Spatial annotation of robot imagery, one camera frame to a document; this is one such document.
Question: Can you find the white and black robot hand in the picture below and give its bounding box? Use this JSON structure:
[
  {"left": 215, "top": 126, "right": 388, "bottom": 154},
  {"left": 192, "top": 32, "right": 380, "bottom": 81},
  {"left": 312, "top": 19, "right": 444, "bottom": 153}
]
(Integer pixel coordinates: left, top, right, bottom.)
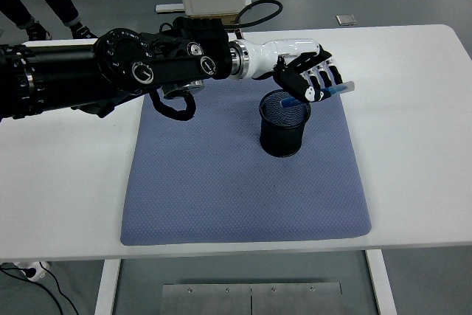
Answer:
[{"left": 247, "top": 37, "right": 344, "bottom": 104}]

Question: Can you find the blue marker with clear cap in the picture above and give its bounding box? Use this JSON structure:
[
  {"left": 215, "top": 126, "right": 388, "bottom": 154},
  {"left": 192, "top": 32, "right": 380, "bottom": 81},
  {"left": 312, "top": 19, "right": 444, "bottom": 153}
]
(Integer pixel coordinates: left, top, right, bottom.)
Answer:
[{"left": 280, "top": 81, "right": 355, "bottom": 108}]

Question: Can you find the black mesh pen holder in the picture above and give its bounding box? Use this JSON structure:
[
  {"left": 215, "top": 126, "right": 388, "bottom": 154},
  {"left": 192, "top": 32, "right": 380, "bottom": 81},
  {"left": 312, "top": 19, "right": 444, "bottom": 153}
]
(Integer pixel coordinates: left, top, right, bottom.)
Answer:
[{"left": 258, "top": 89, "right": 313, "bottom": 158}]

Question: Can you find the brown cardboard box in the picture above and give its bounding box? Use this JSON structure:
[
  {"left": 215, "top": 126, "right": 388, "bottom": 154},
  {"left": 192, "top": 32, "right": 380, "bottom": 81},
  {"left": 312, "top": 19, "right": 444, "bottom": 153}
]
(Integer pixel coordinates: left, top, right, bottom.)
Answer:
[{"left": 191, "top": 13, "right": 243, "bottom": 34}]

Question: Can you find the grey metal floor cover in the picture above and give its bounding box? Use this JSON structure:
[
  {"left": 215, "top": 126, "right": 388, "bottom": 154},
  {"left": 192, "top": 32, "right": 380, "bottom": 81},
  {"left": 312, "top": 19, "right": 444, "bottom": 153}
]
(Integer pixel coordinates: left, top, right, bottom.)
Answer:
[{"left": 335, "top": 13, "right": 358, "bottom": 27}]

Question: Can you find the white base bar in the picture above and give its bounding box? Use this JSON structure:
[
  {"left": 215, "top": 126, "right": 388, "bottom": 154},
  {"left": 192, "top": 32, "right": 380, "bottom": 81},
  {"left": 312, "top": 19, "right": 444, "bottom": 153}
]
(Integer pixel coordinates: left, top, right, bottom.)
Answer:
[{"left": 154, "top": 0, "right": 254, "bottom": 13}]

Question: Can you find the blue-grey quilted mat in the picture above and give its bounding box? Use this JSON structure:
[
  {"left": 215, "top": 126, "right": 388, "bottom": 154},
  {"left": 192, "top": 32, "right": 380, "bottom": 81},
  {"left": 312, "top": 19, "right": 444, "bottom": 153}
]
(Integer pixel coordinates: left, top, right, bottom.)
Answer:
[{"left": 120, "top": 55, "right": 372, "bottom": 246}]

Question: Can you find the white table leg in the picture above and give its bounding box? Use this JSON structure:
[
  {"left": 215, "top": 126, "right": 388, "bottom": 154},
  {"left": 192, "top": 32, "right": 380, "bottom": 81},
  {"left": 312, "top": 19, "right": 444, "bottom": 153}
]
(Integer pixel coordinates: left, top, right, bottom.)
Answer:
[
  {"left": 364, "top": 249, "right": 398, "bottom": 315},
  {"left": 94, "top": 258, "right": 122, "bottom": 315}
]

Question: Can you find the grey metal plate with screws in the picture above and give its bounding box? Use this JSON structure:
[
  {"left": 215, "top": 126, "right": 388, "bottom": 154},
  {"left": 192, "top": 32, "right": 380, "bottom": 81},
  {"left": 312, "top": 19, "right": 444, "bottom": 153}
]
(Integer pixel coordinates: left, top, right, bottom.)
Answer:
[{"left": 161, "top": 282, "right": 344, "bottom": 315}]

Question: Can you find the white power strip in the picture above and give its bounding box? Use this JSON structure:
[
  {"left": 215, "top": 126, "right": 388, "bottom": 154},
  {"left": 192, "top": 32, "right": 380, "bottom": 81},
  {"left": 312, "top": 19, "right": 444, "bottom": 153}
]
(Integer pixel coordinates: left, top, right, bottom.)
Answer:
[{"left": 13, "top": 260, "right": 51, "bottom": 282}]

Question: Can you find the black floor cable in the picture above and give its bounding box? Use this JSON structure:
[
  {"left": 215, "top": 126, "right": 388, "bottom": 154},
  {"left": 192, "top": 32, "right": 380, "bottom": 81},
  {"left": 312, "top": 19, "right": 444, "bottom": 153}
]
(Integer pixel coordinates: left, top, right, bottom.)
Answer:
[
  {"left": 43, "top": 266, "right": 80, "bottom": 315},
  {"left": 0, "top": 263, "right": 63, "bottom": 315}
]

